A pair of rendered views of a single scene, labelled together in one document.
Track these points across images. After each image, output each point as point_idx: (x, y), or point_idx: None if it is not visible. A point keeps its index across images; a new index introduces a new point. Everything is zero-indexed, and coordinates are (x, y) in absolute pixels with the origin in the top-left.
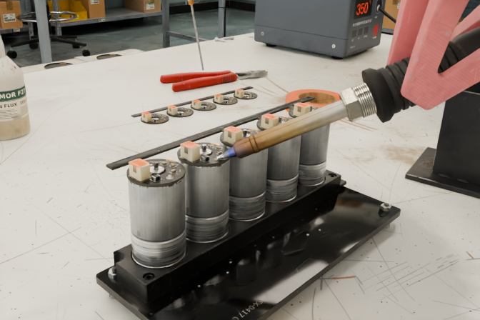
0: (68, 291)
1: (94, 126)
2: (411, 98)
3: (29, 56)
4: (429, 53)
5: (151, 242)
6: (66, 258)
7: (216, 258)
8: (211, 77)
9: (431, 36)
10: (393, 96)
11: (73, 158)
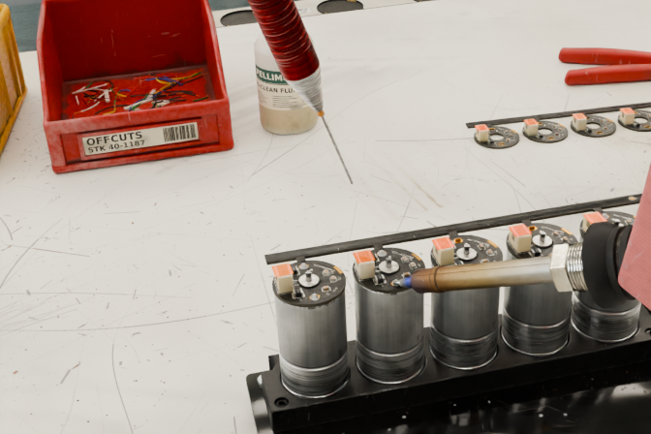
0: (223, 381)
1: (402, 133)
2: (628, 291)
3: None
4: (645, 239)
5: (291, 364)
6: (245, 338)
7: (387, 406)
8: (644, 66)
9: (643, 218)
10: (609, 278)
11: (341, 187)
